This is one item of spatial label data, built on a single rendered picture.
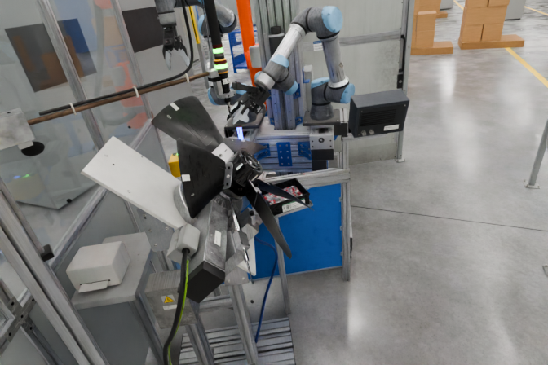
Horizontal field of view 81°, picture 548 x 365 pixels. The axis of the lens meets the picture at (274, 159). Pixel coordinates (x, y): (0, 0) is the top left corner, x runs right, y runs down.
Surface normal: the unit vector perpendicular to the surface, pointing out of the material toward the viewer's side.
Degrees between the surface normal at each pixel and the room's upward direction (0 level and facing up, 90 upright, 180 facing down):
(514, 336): 0
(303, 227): 90
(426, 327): 0
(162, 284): 0
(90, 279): 90
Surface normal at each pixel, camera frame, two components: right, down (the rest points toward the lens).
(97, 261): -0.11, -0.88
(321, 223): 0.09, 0.46
